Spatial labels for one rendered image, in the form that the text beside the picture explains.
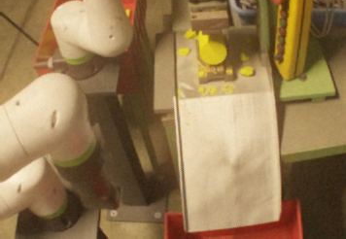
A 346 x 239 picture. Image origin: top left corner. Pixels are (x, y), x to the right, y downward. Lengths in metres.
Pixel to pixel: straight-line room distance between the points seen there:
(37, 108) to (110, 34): 0.63
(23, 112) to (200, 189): 0.68
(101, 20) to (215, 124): 0.40
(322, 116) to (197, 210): 0.43
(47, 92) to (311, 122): 0.80
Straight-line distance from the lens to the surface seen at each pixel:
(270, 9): 1.17
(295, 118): 1.23
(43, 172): 0.99
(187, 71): 1.28
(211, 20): 1.09
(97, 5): 1.16
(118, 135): 1.68
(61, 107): 0.61
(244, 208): 1.19
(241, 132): 1.20
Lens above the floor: 1.92
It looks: 49 degrees down
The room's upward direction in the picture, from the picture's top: 11 degrees counter-clockwise
